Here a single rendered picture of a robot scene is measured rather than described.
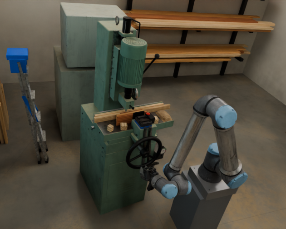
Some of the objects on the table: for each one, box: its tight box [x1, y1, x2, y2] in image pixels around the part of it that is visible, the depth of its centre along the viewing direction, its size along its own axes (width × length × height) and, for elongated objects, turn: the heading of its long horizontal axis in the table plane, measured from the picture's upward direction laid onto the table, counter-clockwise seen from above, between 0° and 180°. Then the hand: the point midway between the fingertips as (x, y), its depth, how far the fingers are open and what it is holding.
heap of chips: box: [155, 110, 173, 122], centre depth 226 cm, size 9×14×4 cm, turn 17°
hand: (141, 171), depth 201 cm, fingers closed
